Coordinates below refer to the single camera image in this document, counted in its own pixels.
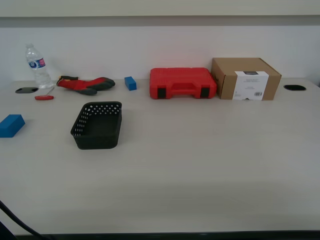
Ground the blue foam block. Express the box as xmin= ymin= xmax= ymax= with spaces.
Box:
xmin=0 ymin=114 xmax=26 ymax=139
xmin=124 ymin=76 xmax=138 ymax=92

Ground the black perforated plastic basket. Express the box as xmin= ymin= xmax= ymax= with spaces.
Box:
xmin=70 ymin=100 xmax=123 ymax=151

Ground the red plastic tool case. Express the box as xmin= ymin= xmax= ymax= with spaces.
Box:
xmin=149 ymin=67 xmax=218 ymax=100

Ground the brown cardboard box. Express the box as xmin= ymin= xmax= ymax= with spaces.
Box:
xmin=210 ymin=57 xmax=283 ymax=102

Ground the red and black work glove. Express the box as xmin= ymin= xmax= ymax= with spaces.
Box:
xmin=56 ymin=76 xmax=116 ymax=96

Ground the clear plastic water bottle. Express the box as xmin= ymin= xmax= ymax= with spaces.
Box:
xmin=24 ymin=42 xmax=55 ymax=90

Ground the black oval desk grommet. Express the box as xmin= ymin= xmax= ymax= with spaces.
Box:
xmin=14 ymin=86 xmax=40 ymax=95
xmin=283 ymin=84 xmax=307 ymax=92

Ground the black cable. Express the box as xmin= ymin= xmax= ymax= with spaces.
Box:
xmin=0 ymin=199 xmax=55 ymax=240

